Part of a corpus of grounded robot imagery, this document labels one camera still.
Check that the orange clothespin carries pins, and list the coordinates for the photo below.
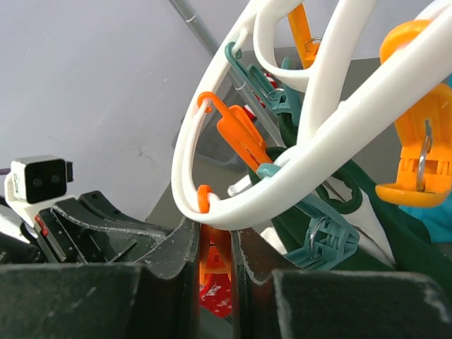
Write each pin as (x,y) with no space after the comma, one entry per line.
(215,253)
(408,189)

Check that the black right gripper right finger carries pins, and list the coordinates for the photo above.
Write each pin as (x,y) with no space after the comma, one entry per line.
(272,298)

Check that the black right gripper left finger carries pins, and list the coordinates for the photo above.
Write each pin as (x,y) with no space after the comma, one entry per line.
(154,297)

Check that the white oval clip hanger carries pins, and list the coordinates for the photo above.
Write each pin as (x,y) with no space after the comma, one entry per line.
(331,130)

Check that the dark green cloth garment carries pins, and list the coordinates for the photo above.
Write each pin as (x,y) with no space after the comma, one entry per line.
(390,238)

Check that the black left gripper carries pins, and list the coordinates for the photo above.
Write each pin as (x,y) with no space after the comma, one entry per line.
(96,239)

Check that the white silver clothes rack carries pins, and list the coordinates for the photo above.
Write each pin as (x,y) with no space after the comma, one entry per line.
(219,69)

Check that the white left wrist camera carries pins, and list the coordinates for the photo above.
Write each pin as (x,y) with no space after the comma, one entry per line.
(37,179)

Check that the red snowflake sock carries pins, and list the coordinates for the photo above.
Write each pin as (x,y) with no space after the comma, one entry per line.
(216,295)

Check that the clear plastic bin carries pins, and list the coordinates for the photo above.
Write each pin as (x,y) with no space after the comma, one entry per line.
(211,147)

